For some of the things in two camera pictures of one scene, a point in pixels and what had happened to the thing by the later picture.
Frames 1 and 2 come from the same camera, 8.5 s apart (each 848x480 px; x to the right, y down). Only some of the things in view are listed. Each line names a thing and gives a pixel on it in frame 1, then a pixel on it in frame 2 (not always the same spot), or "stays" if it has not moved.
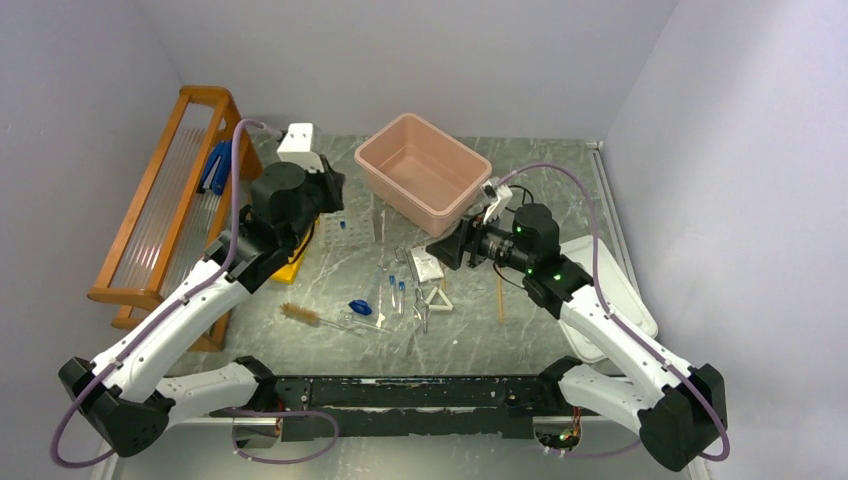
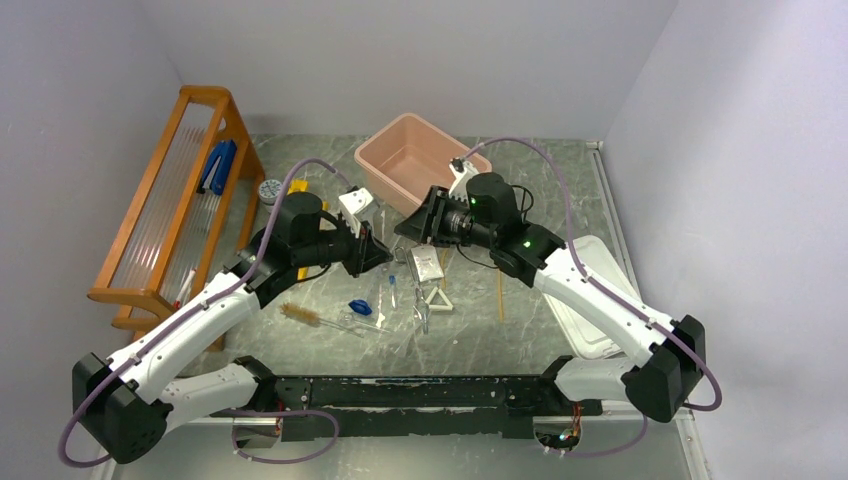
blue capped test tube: (392, 281) stays
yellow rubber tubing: (501, 308) stays
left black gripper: (333, 182) -> (366, 252)
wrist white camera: (296, 147) -> (351, 203)
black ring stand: (523, 198) stays
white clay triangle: (428, 301) stays
